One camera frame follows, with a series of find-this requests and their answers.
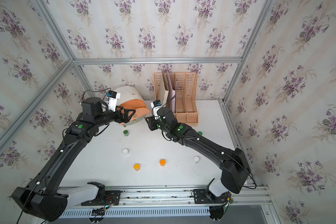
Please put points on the white paint can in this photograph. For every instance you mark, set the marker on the white paint can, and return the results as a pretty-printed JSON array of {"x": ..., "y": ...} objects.
[
  {"x": 196, "y": 159},
  {"x": 125, "y": 151}
]

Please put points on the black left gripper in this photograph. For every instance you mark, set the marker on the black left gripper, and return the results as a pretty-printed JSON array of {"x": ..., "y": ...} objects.
[{"x": 118, "y": 119}]

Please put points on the beige plastic file organizer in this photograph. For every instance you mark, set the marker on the beige plastic file organizer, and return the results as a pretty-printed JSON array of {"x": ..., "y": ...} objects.
[{"x": 185, "y": 97}]

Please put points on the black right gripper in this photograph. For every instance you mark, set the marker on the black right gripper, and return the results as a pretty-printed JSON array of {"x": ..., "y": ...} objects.
[{"x": 150, "y": 122}]

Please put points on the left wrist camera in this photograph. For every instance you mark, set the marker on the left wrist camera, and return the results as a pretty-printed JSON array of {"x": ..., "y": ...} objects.
[{"x": 113, "y": 98}]

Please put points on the yellow paint can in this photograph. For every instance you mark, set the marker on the yellow paint can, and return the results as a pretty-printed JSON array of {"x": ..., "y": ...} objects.
[{"x": 137, "y": 166}]

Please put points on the pink paper folder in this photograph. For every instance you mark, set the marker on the pink paper folder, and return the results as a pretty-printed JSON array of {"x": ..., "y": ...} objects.
[{"x": 171, "y": 96}]

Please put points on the round white drawer cabinet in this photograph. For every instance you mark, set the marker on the round white drawer cabinet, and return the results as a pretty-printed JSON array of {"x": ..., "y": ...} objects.
[{"x": 131, "y": 99}]

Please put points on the aluminium rail frame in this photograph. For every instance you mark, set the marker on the aluminium rail frame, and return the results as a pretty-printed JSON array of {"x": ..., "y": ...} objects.
[{"x": 172, "y": 202}]

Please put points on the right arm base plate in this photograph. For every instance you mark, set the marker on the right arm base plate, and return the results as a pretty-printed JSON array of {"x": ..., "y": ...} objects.
[{"x": 204, "y": 196}]

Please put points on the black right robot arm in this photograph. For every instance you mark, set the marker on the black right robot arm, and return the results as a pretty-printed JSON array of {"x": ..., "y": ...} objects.
[{"x": 233, "y": 163}]

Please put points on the orange paint can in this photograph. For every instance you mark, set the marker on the orange paint can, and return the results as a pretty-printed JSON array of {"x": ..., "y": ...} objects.
[{"x": 162, "y": 162}]

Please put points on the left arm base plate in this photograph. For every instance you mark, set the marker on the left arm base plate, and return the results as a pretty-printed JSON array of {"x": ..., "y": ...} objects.
[{"x": 110, "y": 197}]

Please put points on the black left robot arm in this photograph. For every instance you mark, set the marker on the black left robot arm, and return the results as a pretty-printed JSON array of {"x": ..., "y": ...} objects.
[{"x": 40, "y": 197}]

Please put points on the beige cardboard folder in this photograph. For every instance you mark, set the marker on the beige cardboard folder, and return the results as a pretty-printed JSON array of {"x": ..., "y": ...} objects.
[{"x": 162, "y": 88}]

